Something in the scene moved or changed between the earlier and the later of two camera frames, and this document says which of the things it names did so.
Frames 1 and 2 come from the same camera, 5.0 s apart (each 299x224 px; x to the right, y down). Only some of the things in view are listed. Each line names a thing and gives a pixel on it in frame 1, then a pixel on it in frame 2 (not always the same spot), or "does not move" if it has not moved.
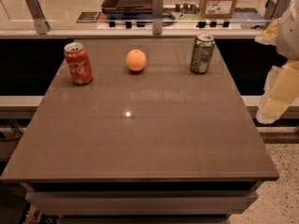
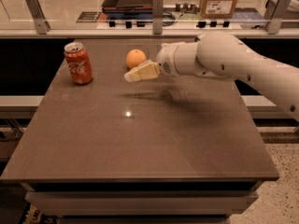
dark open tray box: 130,3 does not move
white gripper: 290,36 -> 164,61
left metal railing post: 42,26 does not move
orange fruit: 135,60 does not move
